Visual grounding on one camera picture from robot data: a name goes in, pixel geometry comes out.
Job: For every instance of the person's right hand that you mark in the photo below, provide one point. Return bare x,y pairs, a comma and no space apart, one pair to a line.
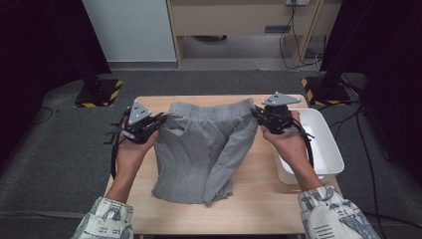
292,144

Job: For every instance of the person's left hand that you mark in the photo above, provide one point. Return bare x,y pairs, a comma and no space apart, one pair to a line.
132,154

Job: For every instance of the black yellow striped stand base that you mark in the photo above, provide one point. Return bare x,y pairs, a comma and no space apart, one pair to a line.
99,93
326,91

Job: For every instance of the grey pants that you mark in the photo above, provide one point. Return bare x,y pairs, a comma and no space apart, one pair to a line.
199,149

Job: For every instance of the white panel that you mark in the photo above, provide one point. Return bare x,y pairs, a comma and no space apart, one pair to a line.
132,30

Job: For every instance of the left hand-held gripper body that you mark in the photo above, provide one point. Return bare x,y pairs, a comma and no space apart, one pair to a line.
137,114

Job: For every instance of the wooden cabinet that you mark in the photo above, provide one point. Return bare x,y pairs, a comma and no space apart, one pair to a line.
232,16

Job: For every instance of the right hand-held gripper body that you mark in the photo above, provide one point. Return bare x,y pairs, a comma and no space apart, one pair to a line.
278,116

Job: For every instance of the white plastic bin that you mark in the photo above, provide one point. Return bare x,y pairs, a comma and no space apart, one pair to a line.
326,146

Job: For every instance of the black curtain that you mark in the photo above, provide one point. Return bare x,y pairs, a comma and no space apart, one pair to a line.
388,66
40,49

